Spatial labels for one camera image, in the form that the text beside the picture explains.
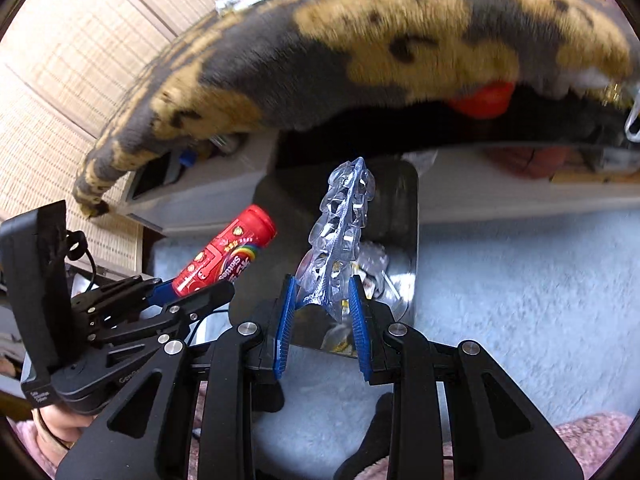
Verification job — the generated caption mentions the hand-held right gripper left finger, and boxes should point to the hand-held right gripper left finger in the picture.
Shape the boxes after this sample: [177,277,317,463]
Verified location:
[55,274,301,480]

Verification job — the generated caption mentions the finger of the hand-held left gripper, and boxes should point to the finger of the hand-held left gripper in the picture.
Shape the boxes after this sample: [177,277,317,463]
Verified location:
[70,275,176,323]
[90,280,237,358]

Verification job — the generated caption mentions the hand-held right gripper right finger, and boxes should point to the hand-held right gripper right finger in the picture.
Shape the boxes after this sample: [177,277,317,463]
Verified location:
[347,275,586,480]

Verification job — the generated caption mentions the red candy tube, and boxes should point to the red candy tube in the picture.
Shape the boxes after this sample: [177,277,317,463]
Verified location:
[171,204,278,297]

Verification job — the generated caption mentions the clear plastic blister tray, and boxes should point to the clear plastic blister tray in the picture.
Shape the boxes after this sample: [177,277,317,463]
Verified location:
[295,156,377,322]

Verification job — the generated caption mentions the silver metal trash bin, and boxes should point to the silver metal trash bin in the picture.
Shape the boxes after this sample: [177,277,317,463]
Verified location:
[230,160,421,359]

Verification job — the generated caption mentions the person's left forearm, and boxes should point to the person's left forearm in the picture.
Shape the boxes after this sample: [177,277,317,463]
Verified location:
[12,417,60,480]

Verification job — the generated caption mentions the person's left hand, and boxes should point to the person's left hand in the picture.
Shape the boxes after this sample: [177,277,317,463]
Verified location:
[37,402,101,451]

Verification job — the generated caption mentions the person's black sock foot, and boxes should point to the person's black sock foot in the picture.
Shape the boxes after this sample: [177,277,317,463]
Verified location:
[334,392,397,480]

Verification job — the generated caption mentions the light blue fluffy rug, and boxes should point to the light blue fluffy rug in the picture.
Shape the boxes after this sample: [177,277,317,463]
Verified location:
[147,210,640,480]

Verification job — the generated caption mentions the white low cabinet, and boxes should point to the white low cabinet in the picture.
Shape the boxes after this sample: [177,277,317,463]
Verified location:
[115,130,640,238]

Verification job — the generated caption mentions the woven bamboo screen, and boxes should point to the woven bamboo screen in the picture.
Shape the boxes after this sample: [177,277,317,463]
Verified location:
[0,0,243,283]

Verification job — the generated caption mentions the orange basketball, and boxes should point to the orange basketball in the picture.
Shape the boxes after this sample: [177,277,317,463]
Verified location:
[487,145,567,179]

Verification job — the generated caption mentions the grey and tan printed blanket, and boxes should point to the grey and tan printed blanket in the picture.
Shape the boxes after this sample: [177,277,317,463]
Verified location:
[74,0,640,218]

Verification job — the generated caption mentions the red plastic container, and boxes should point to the red plastic container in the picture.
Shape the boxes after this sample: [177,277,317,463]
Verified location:
[447,80,517,120]

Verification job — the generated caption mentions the person's pink fluffy pants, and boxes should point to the person's pink fluffy pants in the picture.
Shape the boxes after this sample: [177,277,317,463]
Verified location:
[190,380,637,480]

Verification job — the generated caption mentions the wooden board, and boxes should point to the wooden board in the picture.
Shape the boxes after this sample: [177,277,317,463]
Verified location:
[550,169,640,184]

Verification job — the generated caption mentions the white plastic loop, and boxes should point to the white plastic loop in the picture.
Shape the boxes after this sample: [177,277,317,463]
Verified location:
[622,95,640,142]

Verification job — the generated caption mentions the black cable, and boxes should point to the black cable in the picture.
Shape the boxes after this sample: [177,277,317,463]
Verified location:
[64,229,103,293]

